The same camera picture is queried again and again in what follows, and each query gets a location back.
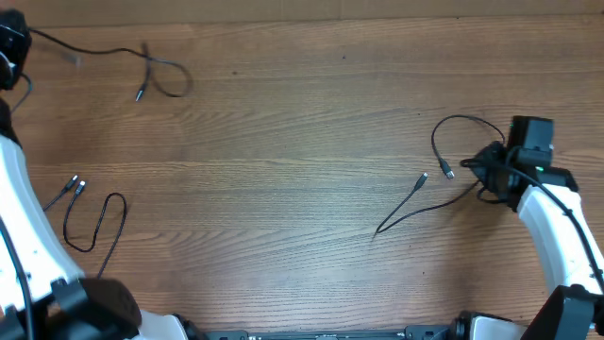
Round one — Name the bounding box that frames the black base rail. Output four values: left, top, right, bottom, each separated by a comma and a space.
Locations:
174, 310, 528, 340

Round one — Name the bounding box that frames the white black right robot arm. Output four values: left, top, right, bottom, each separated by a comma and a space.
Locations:
456, 116, 603, 339

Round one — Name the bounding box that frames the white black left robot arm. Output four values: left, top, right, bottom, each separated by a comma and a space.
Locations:
1, 103, 194, 340

